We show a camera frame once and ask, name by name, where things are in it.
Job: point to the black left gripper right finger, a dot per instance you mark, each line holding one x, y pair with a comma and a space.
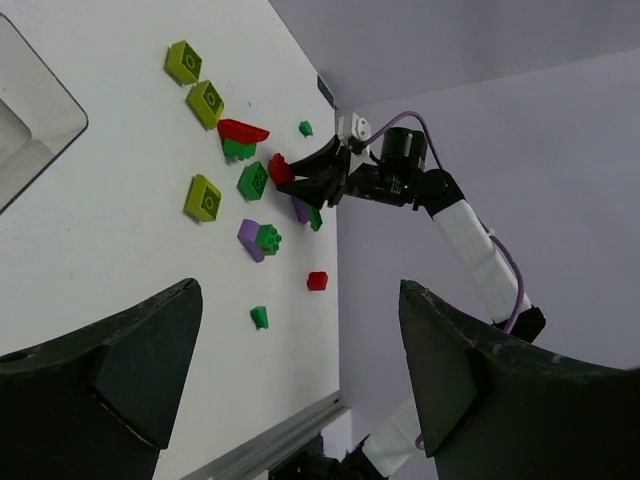
492, 406

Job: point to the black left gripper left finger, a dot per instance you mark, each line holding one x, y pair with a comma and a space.
100, 402

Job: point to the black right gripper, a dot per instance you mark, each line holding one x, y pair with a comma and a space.
396, 177

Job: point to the red rectangular lego brick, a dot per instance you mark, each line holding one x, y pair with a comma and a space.
279, 170

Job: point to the small red lego brick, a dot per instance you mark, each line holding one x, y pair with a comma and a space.
317, 281

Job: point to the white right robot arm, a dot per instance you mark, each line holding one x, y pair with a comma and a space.
500, 283

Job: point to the purple plate green lego right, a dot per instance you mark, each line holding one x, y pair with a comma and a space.
307, 214

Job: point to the purple plate green lego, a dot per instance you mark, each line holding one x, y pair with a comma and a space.
259, 240
307, 214

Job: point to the green wedge lego far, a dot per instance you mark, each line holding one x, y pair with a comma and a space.
305, 128

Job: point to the green square lego brick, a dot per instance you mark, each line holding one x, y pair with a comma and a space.
253, 181

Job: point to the blue label right corner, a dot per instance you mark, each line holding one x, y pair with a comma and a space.
325, 92

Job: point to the red roof green lego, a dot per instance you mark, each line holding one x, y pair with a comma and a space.
239, 139

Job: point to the purple plate green lego centre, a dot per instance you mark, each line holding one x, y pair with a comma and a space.
259, 240

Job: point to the lime lego brick lower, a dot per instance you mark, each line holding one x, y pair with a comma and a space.
203, 200

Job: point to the lime lego brick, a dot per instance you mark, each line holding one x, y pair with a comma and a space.
182, 63
203, 200
206, 103

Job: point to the lime lego brick middle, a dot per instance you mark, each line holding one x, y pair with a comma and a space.
206, 103

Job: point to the small green wedge lego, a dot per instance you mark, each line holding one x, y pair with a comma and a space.
259, 316

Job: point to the lime lego brick far left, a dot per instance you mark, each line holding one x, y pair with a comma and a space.
182, 63

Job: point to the clear compartment organizer tray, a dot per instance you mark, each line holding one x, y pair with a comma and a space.
40, 118

